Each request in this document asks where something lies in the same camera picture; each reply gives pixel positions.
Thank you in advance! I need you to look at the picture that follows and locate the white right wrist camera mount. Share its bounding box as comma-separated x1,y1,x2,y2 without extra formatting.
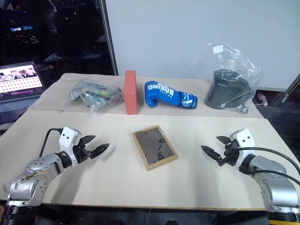
228,128,256,170

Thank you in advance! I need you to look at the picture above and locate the blue boxing glove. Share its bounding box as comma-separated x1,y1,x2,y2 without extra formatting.
143,80,198,110

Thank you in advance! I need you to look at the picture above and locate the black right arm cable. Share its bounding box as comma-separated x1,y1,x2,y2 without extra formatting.
224,146,300,187

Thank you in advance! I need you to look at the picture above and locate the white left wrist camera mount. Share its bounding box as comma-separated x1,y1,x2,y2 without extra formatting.
58,127,83,168

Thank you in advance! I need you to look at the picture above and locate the red brick block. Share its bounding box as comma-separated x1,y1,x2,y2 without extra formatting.
123,70,140,116

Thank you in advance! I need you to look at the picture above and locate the open grey laptop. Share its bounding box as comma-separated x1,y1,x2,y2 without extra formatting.
0,61,45,125

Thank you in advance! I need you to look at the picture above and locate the large clear plastic bag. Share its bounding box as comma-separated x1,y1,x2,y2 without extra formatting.
204,42,263,111

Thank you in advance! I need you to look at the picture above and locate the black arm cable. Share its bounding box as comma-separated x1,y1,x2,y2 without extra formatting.
38,127,62,158
224,146,300,187

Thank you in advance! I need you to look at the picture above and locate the grey metal stand leg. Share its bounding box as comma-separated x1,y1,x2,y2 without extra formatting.
281,73,300,103

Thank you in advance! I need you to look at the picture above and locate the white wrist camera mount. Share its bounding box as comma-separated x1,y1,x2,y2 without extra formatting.
58,127,83,168
228,128,256,170

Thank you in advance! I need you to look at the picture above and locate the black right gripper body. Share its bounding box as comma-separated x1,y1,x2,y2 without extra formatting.
217,140,238,167

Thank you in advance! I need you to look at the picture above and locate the white partition board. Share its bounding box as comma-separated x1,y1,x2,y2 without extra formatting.
98,0,300,93

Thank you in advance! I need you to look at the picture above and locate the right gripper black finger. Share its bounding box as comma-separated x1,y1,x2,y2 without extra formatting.
201,145,222,163
216,135,232,145

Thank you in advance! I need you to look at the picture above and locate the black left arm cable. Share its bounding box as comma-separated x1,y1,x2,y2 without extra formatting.
38,127,62,158

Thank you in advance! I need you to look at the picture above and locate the clear bag with green items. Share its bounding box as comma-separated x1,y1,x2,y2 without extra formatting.
66,78,125,114

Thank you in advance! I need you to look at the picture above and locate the wooden picture frame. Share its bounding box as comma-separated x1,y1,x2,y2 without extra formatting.
131,125,179,172

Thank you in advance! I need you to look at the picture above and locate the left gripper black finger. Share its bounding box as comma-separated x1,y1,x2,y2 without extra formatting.
90,143,110,160
78,135,97,147

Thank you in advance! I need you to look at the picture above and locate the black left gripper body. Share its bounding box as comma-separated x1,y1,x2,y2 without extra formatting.
72,140,93,165

